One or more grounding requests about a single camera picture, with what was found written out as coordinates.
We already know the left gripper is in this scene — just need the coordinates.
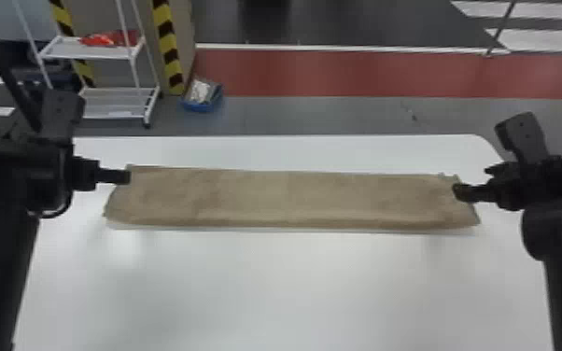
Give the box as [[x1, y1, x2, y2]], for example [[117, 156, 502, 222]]
[[63, 154, 133, 192]]

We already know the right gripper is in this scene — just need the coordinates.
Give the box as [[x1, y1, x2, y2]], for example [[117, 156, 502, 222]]
[[452, 161, 527, 212]]

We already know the beige towel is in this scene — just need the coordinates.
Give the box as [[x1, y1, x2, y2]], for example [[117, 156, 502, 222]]
[[103, 163, 482, 232]]

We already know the white shelf trolley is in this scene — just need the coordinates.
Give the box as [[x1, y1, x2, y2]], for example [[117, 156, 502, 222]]
[[12, 0, 162, 130]]

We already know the blue tray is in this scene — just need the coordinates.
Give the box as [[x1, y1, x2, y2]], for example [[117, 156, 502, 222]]
[[180, 77, 225, 114]]

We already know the red snack packet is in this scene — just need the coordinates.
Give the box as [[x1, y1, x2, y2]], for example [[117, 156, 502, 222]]
[[79, 30, 141, 49]]

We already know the black cable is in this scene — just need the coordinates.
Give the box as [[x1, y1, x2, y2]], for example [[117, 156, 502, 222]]
[[26, 189, 75, 220]]

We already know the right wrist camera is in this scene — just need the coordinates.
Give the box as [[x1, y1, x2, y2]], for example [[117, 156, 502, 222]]
[[493, 110, 552, 166]]

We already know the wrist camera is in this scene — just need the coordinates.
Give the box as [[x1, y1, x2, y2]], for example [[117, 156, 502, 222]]
[[37, 89, 87, 146], [493, 110, 552, 166]]

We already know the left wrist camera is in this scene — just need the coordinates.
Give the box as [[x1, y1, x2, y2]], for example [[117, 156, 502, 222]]
[[37, 89, 87, 146]]

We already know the yellow black striped post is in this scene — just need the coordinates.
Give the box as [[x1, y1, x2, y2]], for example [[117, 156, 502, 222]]
[[150, 0, 187, 97], [47, 0, 97, 90]]

